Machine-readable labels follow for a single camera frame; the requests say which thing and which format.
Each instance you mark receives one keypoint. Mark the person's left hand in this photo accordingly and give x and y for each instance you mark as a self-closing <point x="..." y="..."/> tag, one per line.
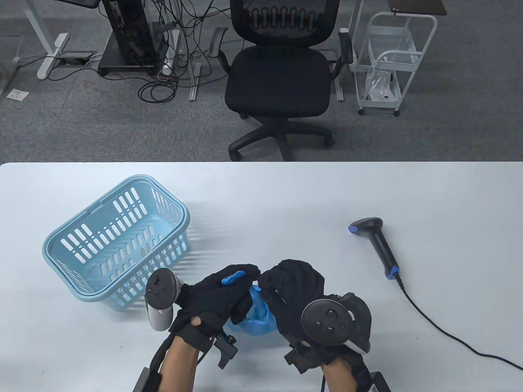
<point x="212" y="294"/>

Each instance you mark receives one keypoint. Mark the person's right hand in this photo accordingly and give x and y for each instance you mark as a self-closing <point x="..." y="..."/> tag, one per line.
<point x="294" y="281"/>

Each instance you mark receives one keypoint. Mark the blue plastic bag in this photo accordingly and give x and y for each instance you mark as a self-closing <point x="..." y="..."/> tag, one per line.
<point x="257" y="314"/>

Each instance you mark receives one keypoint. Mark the person's right forearm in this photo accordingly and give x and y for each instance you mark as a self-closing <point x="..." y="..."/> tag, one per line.
<point x="339" y="377"/>

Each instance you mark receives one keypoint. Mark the person's left forearm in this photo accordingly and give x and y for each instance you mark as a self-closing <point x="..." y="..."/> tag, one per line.
<point x="175" y="367"/>

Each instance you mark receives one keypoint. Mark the black and white tracking controller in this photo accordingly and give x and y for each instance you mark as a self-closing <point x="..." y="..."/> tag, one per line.
<point x="322" y="318"/>
<point x="159" y="286"/>

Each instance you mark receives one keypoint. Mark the black wrist battery box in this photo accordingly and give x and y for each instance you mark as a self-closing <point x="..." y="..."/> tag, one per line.
<point x="143" y="381"/>
<point x="376" y="384"/>

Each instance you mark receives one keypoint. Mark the light blue plastic basket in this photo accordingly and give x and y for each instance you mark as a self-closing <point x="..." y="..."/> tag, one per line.
<point x="55" y="261"/>

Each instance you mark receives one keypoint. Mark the black mesh office chair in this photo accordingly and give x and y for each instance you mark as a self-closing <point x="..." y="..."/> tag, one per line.
<point x="278" y="77"/>

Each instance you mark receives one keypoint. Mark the clear plastic bag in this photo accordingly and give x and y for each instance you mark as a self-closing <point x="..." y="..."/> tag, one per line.
<point x="380" y="83"/>

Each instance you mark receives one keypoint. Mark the white power strip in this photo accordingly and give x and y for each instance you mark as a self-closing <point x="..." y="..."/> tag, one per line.
<point x="169" y="61"/>

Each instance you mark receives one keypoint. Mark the white rolling cart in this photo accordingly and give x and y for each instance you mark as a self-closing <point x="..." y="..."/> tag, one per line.
<point x="388" y="45"/>

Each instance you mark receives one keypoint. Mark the black floor socket box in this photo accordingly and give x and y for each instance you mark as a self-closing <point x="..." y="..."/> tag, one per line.
<point x="75" y="57"/>

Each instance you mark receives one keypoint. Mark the black computer tower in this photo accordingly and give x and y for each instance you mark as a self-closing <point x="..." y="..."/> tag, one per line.
<point x="130" y="32"/>

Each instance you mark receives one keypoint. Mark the paper scrap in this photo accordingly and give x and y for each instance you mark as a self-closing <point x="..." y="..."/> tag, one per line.
<point x="17" y="94"/>

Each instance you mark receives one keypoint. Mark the white desk leg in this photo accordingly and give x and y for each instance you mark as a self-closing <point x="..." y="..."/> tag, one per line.
<point x="51" y="53"/>

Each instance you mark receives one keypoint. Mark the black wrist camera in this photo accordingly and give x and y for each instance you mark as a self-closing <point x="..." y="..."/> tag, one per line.
<point x="224" y="351"/>
<point x="302" y="359"/>

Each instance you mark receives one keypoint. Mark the aluminium rail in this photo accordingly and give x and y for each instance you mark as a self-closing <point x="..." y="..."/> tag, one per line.
<point x="193" y="87"/>
<point x="339" y="92"/>

